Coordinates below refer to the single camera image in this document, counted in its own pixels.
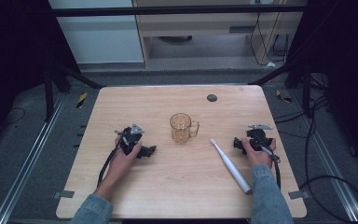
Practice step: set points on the person's right hand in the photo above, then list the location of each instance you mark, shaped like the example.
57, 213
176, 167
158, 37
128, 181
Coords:
259, 157

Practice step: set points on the white cabinet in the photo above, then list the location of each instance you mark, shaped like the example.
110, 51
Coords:
99, 40

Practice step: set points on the white plug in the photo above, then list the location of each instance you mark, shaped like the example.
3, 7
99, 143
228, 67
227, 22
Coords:
270, 64

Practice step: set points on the white electric toothbrush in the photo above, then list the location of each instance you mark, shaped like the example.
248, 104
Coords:
231, 166

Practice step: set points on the yellow black floor tape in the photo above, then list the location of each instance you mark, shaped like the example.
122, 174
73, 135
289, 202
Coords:
81, 100
283, 97

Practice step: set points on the amber glass mug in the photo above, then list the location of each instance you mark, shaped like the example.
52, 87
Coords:
180, 130

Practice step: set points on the black horizontal frame bar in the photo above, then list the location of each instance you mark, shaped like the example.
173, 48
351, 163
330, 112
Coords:
167, 11

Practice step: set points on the dark curtain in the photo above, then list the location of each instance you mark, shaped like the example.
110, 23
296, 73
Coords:
12, 56
348, 77

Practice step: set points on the person's left hand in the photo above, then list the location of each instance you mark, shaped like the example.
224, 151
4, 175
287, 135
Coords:
121, 163

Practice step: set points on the grey metal table bracket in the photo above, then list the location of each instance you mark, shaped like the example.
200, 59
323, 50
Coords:
298, 194
63, 194

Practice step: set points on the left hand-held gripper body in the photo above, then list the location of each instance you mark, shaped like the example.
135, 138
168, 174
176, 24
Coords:
130, 137

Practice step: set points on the metal floor rail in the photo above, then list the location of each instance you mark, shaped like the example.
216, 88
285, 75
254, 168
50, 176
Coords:
332, 161
28, 161

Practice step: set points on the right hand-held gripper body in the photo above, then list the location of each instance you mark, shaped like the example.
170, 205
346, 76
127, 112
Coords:
257, 137

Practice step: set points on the grey round table grommet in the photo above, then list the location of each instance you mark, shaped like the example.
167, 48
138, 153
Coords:
212, 98

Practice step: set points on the black tripod stand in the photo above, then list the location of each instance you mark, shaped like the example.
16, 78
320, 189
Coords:
48, 93
306, 90

